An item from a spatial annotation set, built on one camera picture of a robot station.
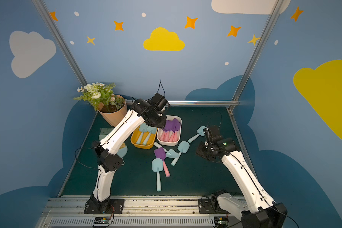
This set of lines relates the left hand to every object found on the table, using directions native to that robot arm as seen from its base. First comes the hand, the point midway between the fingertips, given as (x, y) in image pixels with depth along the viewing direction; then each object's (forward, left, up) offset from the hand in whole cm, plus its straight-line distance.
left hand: (162, 122), depth 80 cm
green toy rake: (+8, +45, -24) cm, 52 cm away
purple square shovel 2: (-8, +2, -23) cm, 25 cm away
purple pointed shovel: (+15, -9, -23) cm, 29 cm away
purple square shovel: (+5, -2, -22) cm, 22 cm away
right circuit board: (-45, -33, -27) cm, 62 cm away
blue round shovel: (-17, +3, -25) cm, 30 cm away
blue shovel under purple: (-8, -4, -24) cm, 26 cm away
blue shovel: (+12, -27, -26) cm, 39 cm away
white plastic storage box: (+8, -5, -24) cm, 26 cm away
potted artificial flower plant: (+22, +40, -12) cm, 47 cm away
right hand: (-14, -22, -7) cm, 27 cm away
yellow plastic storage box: (+5, +14, -23) cm, 28 cm away
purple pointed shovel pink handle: (+4, +1, -22) cm, 23 cm away
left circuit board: (-45, +29, -26) cm, 60 cm away
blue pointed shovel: (+11, +10, -25) cm, 29 cm away
